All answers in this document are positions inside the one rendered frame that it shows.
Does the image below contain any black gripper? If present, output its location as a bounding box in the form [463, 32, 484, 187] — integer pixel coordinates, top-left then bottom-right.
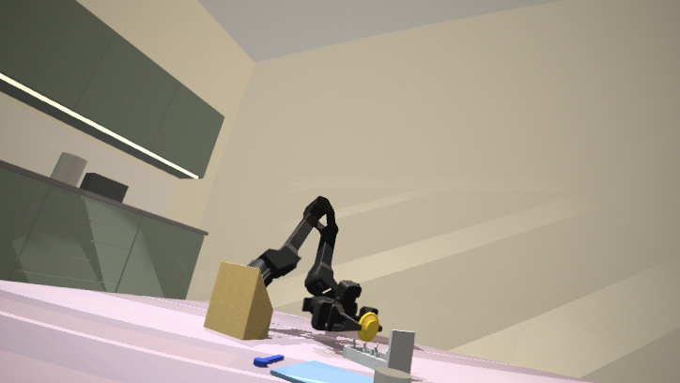
[311, 299, 378, 331]

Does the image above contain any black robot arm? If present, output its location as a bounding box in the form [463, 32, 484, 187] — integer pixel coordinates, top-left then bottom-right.
[247, 196, 362, 315]

